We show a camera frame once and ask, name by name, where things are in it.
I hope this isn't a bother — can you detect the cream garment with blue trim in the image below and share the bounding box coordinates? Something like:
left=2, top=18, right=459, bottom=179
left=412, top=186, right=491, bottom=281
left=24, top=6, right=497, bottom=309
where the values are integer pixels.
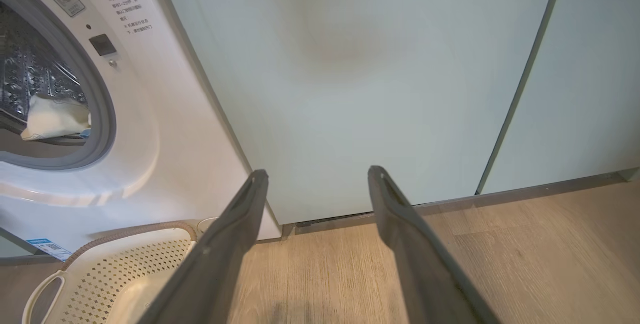
left=20, top=95, right=92, bottom=141

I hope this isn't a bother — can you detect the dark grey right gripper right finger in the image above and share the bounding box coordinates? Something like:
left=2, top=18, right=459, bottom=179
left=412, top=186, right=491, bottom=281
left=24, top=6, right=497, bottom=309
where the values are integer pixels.
left=368, top=166, right=502, bottom=324

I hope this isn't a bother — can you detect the cream perforated laundry basket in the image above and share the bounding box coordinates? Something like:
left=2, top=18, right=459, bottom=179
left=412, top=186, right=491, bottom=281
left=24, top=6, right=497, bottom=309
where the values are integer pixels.
left=21, top=221, right=221, bottom=324

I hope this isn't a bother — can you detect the wide mint cabinet panel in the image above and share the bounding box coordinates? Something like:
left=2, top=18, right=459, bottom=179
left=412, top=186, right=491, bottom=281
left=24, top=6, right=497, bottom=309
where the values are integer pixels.
left=154, top=0, right=569, bottom=226

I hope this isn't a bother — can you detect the white front-load washing machine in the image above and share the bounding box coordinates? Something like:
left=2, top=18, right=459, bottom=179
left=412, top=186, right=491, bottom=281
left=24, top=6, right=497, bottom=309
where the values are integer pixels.
left=0, top=0, right=282, bottom=266

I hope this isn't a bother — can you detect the narrow mint cabinet panel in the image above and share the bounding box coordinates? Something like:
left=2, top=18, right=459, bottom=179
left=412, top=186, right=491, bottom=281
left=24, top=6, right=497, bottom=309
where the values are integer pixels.
left=476, top=0, right=640, bottom=196

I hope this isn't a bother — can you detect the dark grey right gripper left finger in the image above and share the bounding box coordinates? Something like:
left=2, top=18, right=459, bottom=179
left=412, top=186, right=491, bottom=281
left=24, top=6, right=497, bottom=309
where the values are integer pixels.
left=137, top=169, right=270, bottom=324

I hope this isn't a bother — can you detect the blue energy label sticker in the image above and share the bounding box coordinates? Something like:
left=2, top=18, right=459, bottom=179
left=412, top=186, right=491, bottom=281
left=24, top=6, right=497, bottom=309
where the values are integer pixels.
left=26, top=237, right=72, bottom=262

